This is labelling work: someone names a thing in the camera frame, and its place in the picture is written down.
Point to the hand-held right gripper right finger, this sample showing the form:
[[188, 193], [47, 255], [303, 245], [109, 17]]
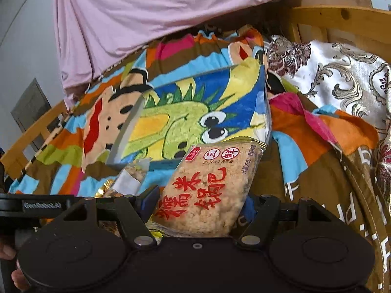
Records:
[[251, 209]]

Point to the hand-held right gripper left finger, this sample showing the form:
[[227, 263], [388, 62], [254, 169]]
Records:
[[150, 200]]

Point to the small clear snack packet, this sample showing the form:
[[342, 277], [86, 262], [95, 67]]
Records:
[[134, 174]]

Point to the rice cracker snack packet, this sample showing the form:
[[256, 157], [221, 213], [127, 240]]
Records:
[[201, 189]]

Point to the blue and yellow snack bag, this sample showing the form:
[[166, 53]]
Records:
[[189, 97]]

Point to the person's left hand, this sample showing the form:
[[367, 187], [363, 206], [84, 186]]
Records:
[[7, 249]]

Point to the gold foil wrapper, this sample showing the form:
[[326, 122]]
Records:
[[103, 191]]

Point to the cartoon printed blanket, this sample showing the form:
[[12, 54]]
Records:
[[320, 174]]

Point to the grey door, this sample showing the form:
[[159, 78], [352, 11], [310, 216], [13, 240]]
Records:
[[30, 106]]

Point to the white floral patterned cloth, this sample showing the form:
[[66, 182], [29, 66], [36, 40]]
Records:
[[345, 67]]

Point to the pink bed sheet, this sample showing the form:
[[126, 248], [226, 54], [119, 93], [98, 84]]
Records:
[[137, 12]]

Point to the wooden rail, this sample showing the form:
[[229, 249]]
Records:
[[18, 150]]

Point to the wooden bed frame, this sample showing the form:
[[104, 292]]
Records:
[[336, 18]]

